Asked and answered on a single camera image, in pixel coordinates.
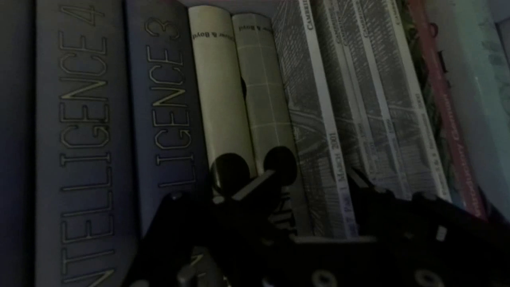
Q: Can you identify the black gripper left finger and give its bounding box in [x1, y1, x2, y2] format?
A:
[209, 153, 252, 204]

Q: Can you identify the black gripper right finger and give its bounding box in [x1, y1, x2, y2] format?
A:
[263, 147, 298, 186]

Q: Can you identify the grey Intelligence 3 book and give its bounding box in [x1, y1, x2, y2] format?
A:
[124, 0, 207, 234]

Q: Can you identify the patterned white thin book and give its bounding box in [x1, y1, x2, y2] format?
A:
[272, 0, 358, 238]

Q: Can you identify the grey Intelligence 4 book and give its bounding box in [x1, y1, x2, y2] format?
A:
[35, 0, 139, 287]

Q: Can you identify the red spine book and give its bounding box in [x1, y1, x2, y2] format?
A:
[400, 0, 488, 220]

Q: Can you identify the pale teal book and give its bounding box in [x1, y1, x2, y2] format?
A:
[424, 0, 510, 220]

